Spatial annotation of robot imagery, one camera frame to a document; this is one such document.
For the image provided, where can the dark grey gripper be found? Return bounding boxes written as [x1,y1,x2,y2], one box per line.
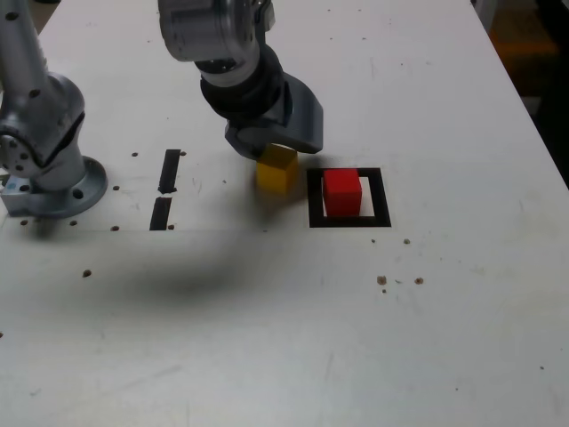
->
[224,73,325,161]

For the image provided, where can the yellow cube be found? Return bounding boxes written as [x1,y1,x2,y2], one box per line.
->
[255,142,298,195]

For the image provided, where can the red cube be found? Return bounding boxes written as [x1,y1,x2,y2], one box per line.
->
[322,168,362,217]

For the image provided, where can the black tape square outline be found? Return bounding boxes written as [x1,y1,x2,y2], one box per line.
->
[306,166,392,229]

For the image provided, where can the black tape strip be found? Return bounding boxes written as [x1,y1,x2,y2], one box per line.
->
[148,149,182,231]

